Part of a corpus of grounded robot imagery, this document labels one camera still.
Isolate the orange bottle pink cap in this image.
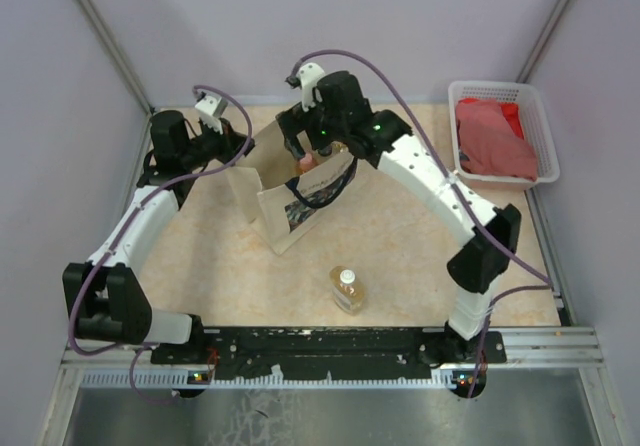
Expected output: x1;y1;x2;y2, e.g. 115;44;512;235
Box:
296;153;316;176

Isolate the red cloth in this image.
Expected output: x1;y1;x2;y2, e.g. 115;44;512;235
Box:
500;103;525;140

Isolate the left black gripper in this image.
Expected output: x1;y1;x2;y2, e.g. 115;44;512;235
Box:
181;115;254;170

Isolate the yellow bottle white cap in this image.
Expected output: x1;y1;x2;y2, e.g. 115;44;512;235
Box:
329;266;366;314

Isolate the pink cloth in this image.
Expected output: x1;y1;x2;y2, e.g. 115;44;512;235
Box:
455;98;538;182

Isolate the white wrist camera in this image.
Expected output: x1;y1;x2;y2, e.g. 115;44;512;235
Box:
194;93;228;135
285;62;326;112

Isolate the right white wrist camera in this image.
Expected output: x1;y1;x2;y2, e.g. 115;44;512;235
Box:
285;62;326;112

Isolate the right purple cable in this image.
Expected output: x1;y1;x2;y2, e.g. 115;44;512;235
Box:
285;48;552;400

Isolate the amber bottle white cap tall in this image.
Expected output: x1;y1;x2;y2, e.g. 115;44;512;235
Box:
332;141;348;153

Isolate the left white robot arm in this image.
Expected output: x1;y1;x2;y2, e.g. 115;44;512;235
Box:
62;110;253;363

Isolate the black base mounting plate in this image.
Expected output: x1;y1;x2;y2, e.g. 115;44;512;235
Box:
151;326;507;397

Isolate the aluminium frame rail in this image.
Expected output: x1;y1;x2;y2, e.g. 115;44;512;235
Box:
61;327;604;391

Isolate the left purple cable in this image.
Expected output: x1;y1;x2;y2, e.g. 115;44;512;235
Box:
64;83;256;406

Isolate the purple cable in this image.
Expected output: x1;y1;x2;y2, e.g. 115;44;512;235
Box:
285;48;552;400
64;83;256;406

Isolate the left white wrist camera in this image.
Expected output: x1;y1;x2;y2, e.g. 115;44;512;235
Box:
194;93;228;135

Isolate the beige canvas tote bag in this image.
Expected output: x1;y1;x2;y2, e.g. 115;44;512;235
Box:
226;121;363;255

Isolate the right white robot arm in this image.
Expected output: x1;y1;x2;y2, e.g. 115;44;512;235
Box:
276;63;522;362

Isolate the white plastic basket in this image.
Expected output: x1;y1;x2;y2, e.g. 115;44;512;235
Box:
448;80;560;191

